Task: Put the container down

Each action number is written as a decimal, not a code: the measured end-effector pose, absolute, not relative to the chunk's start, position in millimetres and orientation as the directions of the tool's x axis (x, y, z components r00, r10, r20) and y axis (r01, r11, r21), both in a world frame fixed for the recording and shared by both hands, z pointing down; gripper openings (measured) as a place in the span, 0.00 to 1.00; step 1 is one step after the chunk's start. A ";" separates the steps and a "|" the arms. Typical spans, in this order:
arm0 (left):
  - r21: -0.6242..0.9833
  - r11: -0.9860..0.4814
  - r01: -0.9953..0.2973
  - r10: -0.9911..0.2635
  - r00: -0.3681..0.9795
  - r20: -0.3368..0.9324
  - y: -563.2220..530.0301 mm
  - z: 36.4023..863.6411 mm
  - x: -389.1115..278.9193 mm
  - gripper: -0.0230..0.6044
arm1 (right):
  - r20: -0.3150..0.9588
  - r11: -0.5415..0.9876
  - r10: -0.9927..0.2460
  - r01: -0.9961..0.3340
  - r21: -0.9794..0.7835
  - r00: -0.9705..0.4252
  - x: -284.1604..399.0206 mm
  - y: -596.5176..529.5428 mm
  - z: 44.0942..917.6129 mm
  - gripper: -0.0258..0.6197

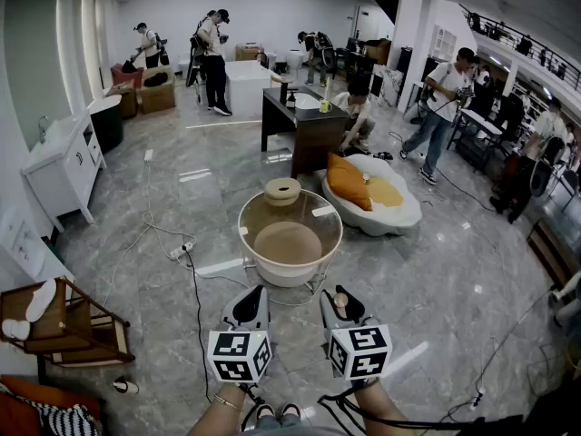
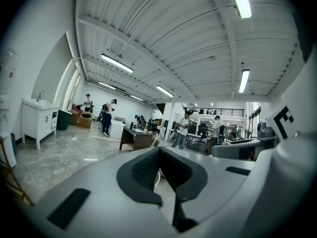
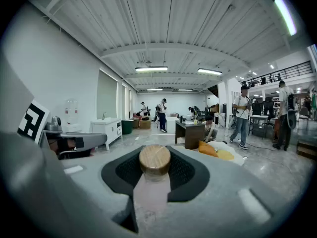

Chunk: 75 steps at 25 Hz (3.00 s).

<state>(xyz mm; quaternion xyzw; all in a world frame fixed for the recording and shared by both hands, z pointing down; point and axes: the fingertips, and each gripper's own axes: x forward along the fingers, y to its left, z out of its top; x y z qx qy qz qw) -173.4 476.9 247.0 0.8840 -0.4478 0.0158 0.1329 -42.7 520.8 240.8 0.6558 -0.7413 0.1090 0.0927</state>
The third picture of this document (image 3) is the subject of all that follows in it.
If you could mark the white water dispenser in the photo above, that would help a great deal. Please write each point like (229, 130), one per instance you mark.
(71, 115)

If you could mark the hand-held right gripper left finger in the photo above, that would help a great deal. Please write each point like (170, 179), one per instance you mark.
(86, 182)

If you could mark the wide grey window blind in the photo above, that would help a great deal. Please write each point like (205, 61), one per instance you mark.
(107, 95)

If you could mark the black faucet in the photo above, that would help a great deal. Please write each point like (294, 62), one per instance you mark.
(182, 119)

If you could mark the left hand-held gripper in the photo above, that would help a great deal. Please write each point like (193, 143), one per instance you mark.
(33, 121)

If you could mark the red armchair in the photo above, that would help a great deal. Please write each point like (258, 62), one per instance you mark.
(136, 115)

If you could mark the black office chair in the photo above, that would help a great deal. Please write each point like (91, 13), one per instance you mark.
(268, 108)

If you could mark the white framed wall picture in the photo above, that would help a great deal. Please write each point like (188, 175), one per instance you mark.
(234, 95)

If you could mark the narrow grey window blind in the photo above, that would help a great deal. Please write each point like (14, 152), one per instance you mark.
(123, 101)

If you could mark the white rectangular block table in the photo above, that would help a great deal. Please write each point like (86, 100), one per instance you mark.
(171, 125)

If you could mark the silver dome gripper camera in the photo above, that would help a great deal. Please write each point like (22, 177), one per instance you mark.
(53, 124)

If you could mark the orange cushion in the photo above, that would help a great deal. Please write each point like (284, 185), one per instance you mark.
(207, 149)

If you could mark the black mezzanine railing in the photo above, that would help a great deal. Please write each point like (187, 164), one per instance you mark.
(284, 74)

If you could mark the white egg-shaped floor cushion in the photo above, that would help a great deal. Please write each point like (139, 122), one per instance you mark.
(230, 155)

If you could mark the dark green round armchair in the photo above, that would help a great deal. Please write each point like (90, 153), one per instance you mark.
(127, 127)

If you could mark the bottle with wooden cap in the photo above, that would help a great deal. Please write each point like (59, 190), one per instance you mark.
(154, 157)

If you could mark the chrome faucet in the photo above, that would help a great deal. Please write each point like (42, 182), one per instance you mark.
(104, 116)

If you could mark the white sink basin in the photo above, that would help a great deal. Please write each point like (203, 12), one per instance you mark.
(189, 122)

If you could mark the dark brown desk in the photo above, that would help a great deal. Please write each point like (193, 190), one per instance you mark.
(190, 135)

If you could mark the dark staircase underside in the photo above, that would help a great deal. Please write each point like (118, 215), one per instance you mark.
(213, 90)

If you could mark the brown cardboard box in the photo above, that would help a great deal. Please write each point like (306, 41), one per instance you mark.
(135, 123)
(145, 124)

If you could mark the wooden step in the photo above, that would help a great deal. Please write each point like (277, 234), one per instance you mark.
(307, 150)

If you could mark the person's left hand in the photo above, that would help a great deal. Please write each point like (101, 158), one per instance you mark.
(62, 145)

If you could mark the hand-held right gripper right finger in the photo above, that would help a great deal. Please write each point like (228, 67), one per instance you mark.
(223, 195)

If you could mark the yellow toothbrush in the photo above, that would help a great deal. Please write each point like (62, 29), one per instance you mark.
(195, 114)

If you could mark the white sink cabinet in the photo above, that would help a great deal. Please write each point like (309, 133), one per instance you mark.
(106, 130)

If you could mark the long ceiling light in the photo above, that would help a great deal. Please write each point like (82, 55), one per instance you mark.
(154, 89)
(209, 71)
(185, 90)
(151, 69)
(286, 15)

